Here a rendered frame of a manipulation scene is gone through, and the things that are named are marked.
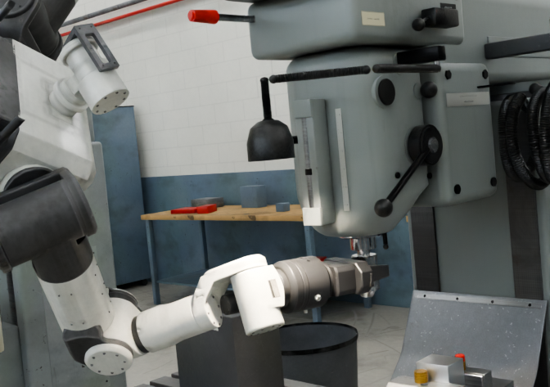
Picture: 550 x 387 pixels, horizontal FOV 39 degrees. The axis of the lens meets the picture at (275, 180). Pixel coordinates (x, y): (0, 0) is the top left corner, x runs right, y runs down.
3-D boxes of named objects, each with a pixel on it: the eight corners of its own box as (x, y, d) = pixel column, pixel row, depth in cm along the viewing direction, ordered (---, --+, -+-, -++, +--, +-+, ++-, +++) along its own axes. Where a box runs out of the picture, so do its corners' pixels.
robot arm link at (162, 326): (210, 347, 130) (112, 381, 135) (210, 299, 137) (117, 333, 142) (178, 312, 123) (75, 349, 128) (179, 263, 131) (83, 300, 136)
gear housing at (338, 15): (356, 39, 121) (351, -26, 121) (248, 61, 138) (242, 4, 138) (469, 44, 145) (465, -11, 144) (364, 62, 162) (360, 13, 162)
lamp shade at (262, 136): (245, 162, 117) (241, 120, 116) (251, 160, 124) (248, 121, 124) (292, 158, 116) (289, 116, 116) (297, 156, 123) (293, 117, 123)
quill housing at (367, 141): (377, 241, 127) (360, 42, 125) (286, 238, 141) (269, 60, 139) (442, 224, 140) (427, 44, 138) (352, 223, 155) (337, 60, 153)
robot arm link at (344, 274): (371, 250, 133) (314, 261, 127) (376, 307, 134) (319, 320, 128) (328, 245, 144) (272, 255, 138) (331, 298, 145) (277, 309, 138)
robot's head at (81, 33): (76, 100, 124) (94, 70, 119) (49, 57, 126) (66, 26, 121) (108, 92, 129) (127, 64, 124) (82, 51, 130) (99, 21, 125)
